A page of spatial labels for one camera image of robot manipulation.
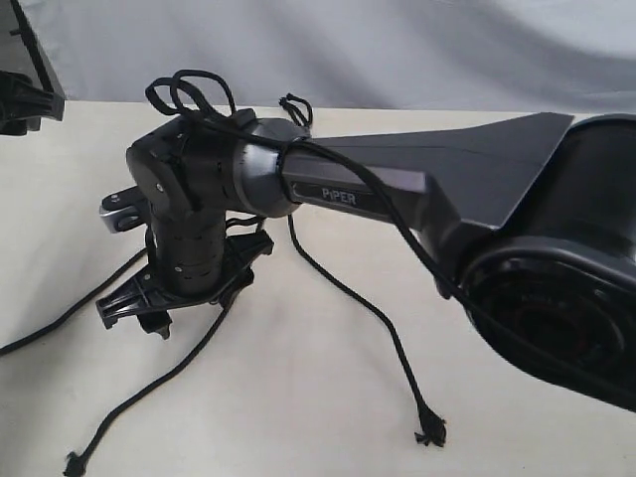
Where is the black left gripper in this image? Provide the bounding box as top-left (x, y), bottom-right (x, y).
top-left (1, 71), bottom-right (65, 135)

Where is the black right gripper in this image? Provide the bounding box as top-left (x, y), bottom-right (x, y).
top-left (96, 213), bottom-right (273, 340)

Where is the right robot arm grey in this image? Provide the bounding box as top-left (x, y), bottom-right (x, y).
top-left (97, 109), bottom-right (635, 410)

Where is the grey backdrop cloth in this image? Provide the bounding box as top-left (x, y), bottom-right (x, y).
top-left (22, 1), bottom-right (635, 112)

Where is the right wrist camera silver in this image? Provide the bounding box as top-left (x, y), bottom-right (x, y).
top-left (99, 186), bottom-right (150, 234)

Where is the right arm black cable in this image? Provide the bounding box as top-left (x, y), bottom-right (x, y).
top-left (143, 69), bottom-right (636, 379)

